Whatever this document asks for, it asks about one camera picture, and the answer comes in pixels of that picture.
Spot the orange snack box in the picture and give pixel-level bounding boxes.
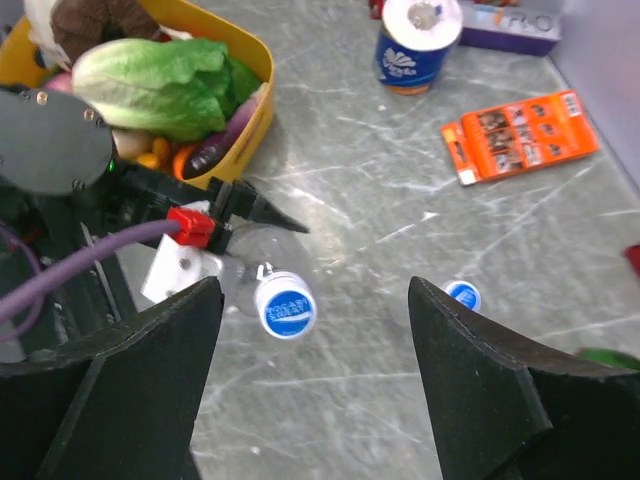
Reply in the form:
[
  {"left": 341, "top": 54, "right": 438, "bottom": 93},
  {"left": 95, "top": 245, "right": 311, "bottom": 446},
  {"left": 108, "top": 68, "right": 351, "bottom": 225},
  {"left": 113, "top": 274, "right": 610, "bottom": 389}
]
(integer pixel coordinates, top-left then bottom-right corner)
[{"left": 441, "top": 90, "right": 600, "bottom": 186}]

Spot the red flat box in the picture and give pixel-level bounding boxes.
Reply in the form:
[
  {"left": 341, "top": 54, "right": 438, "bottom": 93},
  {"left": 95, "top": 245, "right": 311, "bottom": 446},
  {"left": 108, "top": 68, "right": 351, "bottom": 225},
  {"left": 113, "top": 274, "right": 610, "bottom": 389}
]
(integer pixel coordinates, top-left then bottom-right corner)
[{"left": 624, "top": 244, "right": 640, "bottom": 277}]

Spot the purple eggplant toy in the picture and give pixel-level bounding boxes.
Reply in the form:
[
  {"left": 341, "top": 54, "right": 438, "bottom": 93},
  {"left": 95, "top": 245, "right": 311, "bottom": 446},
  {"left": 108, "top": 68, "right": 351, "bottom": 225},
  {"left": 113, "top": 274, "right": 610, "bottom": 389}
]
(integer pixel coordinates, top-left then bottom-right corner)
[{"left": 174, "top": 83, "right": 267, "bottom": 180}]

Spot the red snack bag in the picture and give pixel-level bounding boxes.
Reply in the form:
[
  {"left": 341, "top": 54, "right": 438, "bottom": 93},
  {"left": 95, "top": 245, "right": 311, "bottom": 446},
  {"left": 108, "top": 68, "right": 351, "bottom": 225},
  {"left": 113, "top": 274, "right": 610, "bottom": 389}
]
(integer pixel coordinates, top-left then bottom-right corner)
[{"left": 368, "top": 0, "right": 385, "bottom": 20}]

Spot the toilet paper roll blue wrap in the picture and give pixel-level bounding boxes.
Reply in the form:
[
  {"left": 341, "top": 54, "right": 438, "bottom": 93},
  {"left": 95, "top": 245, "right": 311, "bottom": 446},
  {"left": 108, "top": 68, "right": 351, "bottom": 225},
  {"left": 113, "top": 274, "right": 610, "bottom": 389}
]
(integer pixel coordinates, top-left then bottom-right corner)
[{"left": 374, "top": 0, "right": 463, "bottom": 95}]

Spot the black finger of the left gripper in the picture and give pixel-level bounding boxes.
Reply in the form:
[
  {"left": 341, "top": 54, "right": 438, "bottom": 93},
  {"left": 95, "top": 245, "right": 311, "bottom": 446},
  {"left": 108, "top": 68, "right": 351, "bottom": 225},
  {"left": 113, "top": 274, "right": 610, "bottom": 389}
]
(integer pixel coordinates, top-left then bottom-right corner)
[{"left": 208, "top": 178, "right": 310, "bottom": 234}]

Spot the blue bottle cap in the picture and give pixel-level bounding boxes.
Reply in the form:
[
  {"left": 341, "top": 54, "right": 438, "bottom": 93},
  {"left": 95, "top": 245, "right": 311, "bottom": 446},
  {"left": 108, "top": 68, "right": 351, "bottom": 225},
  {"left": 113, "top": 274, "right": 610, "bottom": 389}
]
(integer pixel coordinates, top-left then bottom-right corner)
[
  {"left": 254, "top": 271, "right": 318, "bottom": 340},
  {"left": 443, "top": 280, "right": 481, "bottom": 312}
]

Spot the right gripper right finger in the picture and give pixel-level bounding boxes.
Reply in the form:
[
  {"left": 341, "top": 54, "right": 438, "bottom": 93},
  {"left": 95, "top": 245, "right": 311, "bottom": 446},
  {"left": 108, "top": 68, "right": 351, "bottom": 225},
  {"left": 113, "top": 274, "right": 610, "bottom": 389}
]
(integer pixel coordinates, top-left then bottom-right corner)
[{"left": 408, "top": 277, "right": 639, "bottom": 479}]

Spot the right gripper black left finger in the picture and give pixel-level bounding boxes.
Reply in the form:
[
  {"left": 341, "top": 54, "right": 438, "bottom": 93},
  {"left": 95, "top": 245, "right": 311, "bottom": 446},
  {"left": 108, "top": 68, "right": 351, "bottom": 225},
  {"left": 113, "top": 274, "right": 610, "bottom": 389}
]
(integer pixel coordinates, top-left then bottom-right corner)
[{"left": 1, "top": 278, "right": 223, "bottom": 479}]

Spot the purple onion toy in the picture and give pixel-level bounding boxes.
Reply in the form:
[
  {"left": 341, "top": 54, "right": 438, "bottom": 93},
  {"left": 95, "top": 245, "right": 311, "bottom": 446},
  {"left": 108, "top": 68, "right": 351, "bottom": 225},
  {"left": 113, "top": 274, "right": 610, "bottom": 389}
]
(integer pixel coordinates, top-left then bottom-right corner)
[{"left": 42, "top": 72, "right": 73, "bottom": 93}]

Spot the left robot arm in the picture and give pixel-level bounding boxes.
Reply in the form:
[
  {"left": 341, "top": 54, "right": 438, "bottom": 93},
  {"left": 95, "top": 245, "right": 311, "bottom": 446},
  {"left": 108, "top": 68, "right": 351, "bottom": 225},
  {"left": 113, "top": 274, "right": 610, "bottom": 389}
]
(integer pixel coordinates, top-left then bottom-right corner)
[{"left": 1, "top": 84, "right": 318, "bottom": 358}]

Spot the clear plastic bottle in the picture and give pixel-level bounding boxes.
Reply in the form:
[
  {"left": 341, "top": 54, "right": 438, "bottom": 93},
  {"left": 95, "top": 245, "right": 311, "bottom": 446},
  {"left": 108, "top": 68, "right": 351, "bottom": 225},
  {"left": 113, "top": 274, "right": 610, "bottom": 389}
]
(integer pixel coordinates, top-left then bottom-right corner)
[{"left": 221, "top": 224, "right": 318, "bottom": 327}]

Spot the green glass bottle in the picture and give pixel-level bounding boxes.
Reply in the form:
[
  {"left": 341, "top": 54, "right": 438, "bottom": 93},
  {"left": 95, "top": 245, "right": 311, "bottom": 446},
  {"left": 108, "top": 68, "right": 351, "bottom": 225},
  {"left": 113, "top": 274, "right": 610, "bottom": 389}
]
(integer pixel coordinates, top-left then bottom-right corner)
[{"left": 575, "top": 348, "right": 640, "bottom": 370}]

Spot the brown mushroom toy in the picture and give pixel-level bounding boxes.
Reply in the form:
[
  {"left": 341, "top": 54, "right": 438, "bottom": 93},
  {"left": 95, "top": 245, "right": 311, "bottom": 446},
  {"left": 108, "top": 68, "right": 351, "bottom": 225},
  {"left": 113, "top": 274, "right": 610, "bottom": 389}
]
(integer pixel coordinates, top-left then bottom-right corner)
[{"left": 51, "top": 0, "right": 161, "bottom": 56}]

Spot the yellow oval basket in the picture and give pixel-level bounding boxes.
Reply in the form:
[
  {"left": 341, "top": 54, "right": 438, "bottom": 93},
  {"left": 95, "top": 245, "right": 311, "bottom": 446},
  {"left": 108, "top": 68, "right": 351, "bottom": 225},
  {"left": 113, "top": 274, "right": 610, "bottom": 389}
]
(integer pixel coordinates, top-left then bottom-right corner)
[{"left": 0, "top": 0, "right": 276, "bottom": 190}]

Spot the green lettuce toy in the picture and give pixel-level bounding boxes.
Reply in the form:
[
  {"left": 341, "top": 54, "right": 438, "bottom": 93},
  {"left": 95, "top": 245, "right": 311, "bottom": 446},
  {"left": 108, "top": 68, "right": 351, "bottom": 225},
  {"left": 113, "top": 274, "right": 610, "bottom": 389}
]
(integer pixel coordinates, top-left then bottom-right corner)
[{"left": 72, "top": 38, "right": 261, "bottom": 142}]

